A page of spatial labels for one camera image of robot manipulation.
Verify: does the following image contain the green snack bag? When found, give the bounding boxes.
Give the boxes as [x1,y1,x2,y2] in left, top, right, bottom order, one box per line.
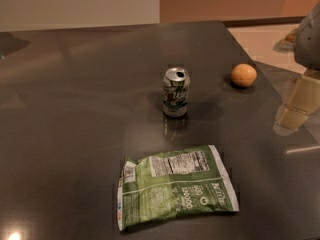
[117,145,239,230]

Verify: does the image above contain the orange round fruit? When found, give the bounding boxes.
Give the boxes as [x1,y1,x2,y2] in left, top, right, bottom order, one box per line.
[231,64,257,87]

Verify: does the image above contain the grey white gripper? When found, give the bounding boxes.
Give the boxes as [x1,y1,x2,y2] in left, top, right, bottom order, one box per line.
[275,2,320,130]

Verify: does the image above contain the silver green 7up can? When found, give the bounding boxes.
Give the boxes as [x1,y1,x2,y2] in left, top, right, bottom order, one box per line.
[162,67,190,117]

